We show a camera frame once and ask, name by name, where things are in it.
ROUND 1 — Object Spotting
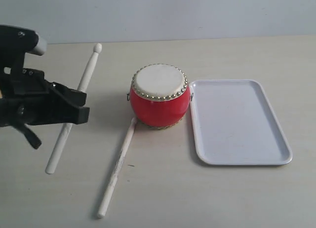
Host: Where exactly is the small red drum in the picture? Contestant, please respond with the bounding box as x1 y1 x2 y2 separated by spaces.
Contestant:
127 63 194 129

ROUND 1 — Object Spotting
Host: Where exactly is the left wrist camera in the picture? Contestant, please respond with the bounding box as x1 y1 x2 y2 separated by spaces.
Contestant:
27 35 47 56

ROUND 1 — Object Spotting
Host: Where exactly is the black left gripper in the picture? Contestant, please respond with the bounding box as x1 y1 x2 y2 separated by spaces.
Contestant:
0 25 89 150

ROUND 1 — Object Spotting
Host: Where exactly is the scuffed white wooden drumstick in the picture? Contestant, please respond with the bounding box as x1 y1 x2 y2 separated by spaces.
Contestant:
97 117 137 219

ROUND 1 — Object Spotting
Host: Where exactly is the white rectangular plastic tray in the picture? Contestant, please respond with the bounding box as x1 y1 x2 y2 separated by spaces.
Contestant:
189 79 293 166

